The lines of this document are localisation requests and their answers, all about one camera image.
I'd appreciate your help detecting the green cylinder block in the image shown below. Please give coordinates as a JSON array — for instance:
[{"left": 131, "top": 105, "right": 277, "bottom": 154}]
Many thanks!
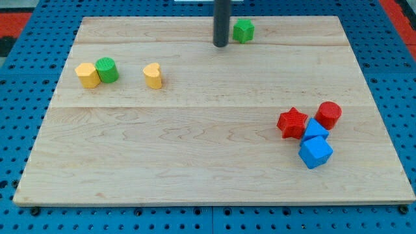
[{"left": 95, "top": 57, "right": 119, "bottom": 83}]

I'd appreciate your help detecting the light wooden board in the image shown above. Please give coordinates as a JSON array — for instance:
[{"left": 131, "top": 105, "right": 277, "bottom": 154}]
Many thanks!
[{"left": 14, "top": 16, "right": 415, "bottom": 207}]

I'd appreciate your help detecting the yellow hexagon block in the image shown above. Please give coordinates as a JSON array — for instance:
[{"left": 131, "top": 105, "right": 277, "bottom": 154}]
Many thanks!
[{"left": 75, "top": 63, "right": 101, "bottom": 88}]

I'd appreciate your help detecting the blue triangle block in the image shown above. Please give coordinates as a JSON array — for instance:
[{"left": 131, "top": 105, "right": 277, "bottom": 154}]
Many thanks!
[{"left": 300, "top": 118, "right": 330, "bottom": 145}]

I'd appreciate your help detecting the green star block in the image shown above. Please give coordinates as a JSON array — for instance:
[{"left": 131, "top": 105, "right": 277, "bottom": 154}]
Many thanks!
[{"left": 233, "top": 18, "right": 255, "bottom": 44}]

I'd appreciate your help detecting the blue cube block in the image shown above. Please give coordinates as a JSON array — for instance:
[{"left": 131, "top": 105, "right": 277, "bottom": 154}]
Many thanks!
[{"left": 298, "top": 136, "right": 333, "bottom": 169}]

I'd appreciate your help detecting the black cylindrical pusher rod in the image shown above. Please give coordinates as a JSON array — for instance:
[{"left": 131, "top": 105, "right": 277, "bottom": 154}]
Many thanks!
[{"left": 213, "top": 0, "right": 231, "bottom": 47}]

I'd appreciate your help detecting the red cylinder block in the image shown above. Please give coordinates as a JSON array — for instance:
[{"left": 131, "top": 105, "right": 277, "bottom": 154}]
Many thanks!
[{"left": 315, "top": 101, "right": 342, "bottom": 130}]

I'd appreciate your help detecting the yellow heart block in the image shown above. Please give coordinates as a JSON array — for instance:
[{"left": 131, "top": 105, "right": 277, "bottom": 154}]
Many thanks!
[{"left": 142, "top": 62, "right": 162, "bottom": 89}]

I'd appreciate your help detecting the red star block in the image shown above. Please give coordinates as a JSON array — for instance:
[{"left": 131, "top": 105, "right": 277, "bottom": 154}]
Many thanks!
[{"left": 276, "top": 107, "right": 309, "bottom": 139}]

